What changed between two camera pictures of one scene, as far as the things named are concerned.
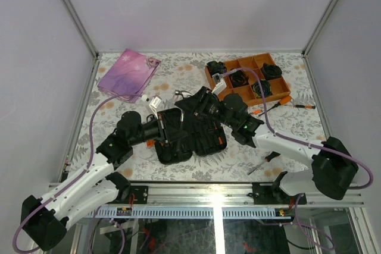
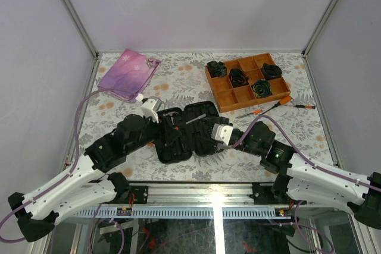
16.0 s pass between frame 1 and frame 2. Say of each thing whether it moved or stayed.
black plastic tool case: stayed
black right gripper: moved
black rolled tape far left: stayed
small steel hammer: moved
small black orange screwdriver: stayed
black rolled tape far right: stayed
